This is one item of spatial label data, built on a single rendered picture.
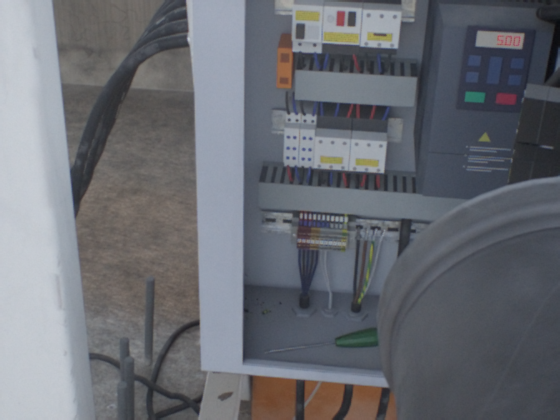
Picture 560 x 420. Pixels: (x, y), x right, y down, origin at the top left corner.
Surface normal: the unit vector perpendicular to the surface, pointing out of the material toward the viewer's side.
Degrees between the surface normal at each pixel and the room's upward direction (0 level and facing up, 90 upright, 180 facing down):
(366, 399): 90
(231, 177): 90
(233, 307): 90
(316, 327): 0
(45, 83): 87
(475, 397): 49
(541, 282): 19
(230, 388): 0
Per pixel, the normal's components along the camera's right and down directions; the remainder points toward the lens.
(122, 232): 0.02, -0.85
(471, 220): -0.55, -0.69
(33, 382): -0.11, 0.37
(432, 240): -0.75, -0.55
